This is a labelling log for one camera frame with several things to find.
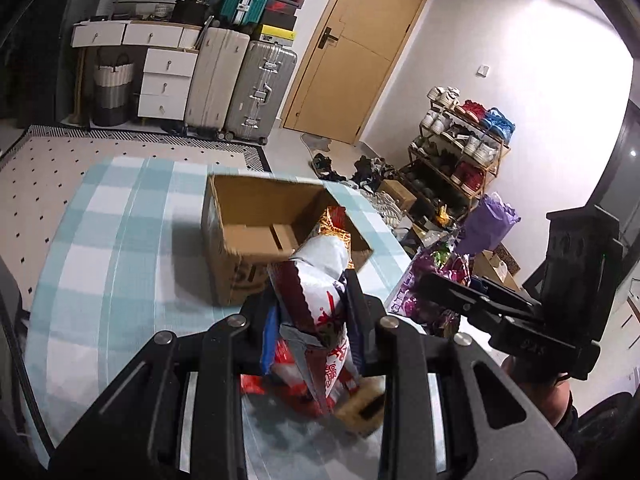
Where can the wooden shoe rack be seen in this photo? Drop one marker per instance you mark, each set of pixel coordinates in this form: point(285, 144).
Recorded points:
point(492, 160)

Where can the small closed cardboard box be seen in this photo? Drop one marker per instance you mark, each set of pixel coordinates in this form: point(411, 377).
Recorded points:
point(397, 195)

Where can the silver suitcase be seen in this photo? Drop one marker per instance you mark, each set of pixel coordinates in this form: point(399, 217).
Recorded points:
point(260, 90)

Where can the plain black shoe box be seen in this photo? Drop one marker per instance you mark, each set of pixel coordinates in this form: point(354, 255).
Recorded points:
point(279, 21)

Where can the red triangular chip bag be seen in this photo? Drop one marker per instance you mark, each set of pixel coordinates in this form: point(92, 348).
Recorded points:
point(285, 385)

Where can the rows of assorted shoes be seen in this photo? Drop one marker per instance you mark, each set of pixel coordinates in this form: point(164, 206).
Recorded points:
point(470, 145)

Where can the scattered loose shoes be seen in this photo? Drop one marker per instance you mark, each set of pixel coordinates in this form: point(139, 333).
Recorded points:
point(367, 167)

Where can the grey doormat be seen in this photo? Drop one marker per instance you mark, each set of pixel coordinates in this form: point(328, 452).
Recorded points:
point(317, 142)

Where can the person's right forearm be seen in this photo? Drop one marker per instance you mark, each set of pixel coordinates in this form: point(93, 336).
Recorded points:
point(555, 400)

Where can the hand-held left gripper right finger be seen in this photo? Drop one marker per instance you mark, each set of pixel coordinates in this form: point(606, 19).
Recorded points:
point(357, 332)

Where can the small open brown carton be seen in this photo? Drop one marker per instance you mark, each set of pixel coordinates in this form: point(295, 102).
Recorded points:
point(500, 265)

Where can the grey white laundry basket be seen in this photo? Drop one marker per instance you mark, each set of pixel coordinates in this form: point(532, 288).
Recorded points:
point(112, 90)

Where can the white and red snack bag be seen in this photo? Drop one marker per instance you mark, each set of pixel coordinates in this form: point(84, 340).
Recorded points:
point(315, 280)

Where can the red and black shoe box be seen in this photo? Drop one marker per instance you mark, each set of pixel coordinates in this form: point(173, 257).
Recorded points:
point(284, 6)

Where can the purple plastic bag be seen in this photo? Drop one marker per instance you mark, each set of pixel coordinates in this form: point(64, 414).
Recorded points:
point(487, 225)

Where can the purple snack bag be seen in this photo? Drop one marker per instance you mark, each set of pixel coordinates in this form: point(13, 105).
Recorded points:
point(407, 305)

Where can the yellow and black shoe box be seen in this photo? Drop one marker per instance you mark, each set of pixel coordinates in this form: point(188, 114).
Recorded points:
point(272, 35)

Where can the white drawer dresser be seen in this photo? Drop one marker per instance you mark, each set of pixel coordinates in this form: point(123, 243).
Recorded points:
point(165, 85)

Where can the beige dotted rug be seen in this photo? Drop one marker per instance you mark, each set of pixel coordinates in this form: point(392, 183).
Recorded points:
point(50, 170)

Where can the tan snack packet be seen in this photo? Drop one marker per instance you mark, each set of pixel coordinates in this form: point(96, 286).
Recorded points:
point(362, 407)

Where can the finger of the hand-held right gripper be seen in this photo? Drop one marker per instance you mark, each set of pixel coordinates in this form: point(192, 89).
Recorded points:
point(450, 295)
point(505, 290)

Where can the beige suitcase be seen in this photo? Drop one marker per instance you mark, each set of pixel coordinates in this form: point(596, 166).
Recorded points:
point(215, 80)

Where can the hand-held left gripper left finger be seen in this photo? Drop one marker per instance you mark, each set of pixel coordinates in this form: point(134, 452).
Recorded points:
point(271, 341)

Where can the white light switch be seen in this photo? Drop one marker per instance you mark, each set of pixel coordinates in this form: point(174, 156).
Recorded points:
point(483, 71)

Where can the blue white checked tablecloth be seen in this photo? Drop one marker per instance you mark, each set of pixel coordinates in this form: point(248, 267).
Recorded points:
point(125, 260)

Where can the wooden door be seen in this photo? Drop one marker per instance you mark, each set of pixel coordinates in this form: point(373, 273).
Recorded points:
point(360, 50)

